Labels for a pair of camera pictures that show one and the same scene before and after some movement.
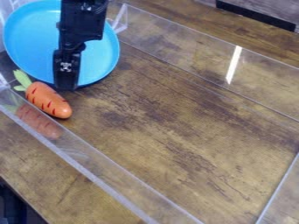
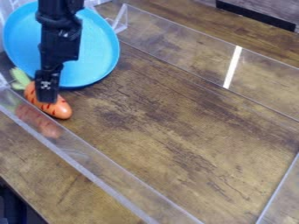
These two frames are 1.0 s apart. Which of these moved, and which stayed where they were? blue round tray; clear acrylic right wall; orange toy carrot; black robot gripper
Moved: black robot gripper
Stayed: blue round tray; orange toy carrot; clear acrylic right wall
